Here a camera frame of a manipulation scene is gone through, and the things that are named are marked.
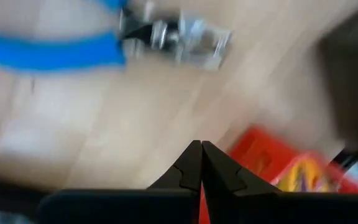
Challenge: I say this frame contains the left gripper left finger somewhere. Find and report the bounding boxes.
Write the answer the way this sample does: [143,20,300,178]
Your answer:
[37,139,203,224]

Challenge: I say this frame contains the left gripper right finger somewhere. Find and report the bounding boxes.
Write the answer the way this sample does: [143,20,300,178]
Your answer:
[202,140,358,224]

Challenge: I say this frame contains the yellow crayon box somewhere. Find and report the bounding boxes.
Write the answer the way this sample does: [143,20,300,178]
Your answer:
[272,152,342,194]

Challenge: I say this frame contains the red slotted plastic basket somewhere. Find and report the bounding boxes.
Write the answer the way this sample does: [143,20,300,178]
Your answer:
[199,124,358,224]

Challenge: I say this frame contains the blue-handled pliers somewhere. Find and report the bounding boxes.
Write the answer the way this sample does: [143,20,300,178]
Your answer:
[0,0,233,73]

